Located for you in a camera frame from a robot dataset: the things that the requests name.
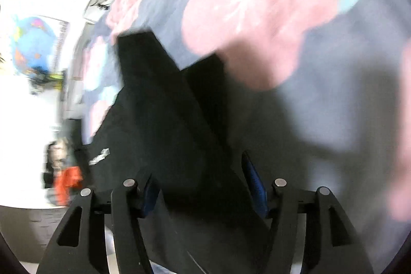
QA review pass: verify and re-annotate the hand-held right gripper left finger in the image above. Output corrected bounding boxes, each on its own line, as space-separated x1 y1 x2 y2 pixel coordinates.
36 174 161 274

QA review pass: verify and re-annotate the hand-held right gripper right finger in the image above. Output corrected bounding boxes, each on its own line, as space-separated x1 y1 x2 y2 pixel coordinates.
241 150 375 274

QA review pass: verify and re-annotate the black jacket with reflective stripe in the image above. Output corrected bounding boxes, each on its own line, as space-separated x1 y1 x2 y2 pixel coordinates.
77 28 272 274

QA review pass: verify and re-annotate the dark clothes pile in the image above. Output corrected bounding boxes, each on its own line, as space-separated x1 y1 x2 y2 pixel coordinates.
43 137 82 189

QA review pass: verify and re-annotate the orange cloth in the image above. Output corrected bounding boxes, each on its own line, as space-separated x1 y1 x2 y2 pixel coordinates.
52 166 83 206

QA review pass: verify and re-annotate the floral pink and grey blanket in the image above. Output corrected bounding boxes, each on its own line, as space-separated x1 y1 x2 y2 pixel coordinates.
80 0 411 274

